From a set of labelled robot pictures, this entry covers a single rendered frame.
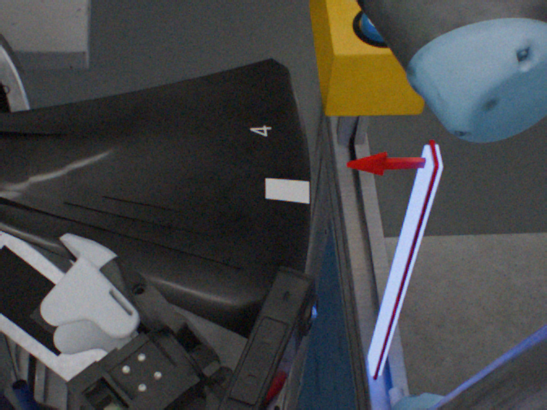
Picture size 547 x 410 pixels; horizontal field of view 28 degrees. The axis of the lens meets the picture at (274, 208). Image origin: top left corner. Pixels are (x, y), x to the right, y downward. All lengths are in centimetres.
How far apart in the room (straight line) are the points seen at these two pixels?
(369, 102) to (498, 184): 102
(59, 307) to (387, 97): 48
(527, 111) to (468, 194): 149
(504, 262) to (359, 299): 115
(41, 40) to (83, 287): 66
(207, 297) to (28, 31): 66
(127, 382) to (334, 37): 47
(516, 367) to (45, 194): 34
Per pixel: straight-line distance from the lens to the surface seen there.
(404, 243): 88
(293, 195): 79
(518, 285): 222
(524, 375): 59
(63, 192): 77
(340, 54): 102
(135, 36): 168
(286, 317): 69
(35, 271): 90
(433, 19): 58
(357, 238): 115
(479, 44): 56
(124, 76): 175
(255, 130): 81
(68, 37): 133
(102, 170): 78
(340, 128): 121
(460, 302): 216
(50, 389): 194
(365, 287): 112
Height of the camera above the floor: 180
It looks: 54 degrees down
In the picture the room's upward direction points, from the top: 6 degrees clockwise
